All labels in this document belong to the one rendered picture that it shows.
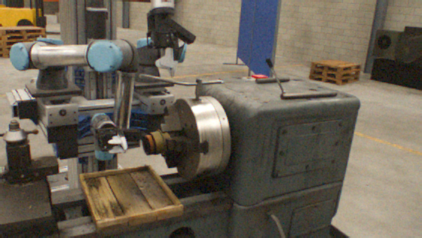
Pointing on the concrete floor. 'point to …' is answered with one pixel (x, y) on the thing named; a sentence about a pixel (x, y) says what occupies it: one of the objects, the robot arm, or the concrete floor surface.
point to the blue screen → (258, 35)
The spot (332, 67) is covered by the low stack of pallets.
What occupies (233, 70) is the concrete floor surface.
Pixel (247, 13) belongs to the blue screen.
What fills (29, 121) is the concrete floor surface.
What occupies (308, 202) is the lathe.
